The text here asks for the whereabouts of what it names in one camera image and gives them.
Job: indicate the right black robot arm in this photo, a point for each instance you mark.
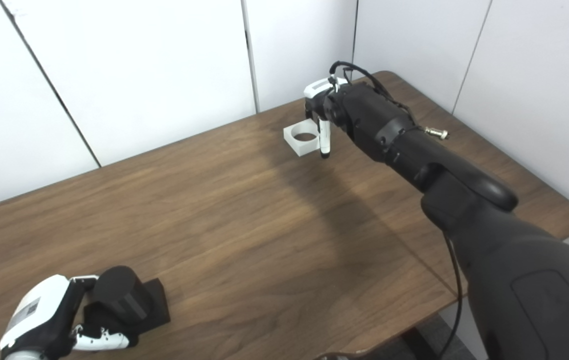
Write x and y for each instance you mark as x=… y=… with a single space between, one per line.
x=514 y=280

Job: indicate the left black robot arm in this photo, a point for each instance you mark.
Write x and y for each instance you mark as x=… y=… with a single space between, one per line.
x=19 y=357

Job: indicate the white square piece with hole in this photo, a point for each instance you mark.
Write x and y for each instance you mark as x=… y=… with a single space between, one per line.
x=300 y=147

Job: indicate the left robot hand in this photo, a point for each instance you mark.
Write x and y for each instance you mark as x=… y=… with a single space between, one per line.
x=39 y=310

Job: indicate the black peg with square base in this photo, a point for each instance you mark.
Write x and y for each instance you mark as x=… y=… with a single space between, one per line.
x=119 y=295

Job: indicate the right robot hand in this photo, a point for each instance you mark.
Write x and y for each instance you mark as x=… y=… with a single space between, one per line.
x=323 y=135

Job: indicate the dark table leg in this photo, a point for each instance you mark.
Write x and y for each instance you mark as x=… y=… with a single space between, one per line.
x=417 y=345

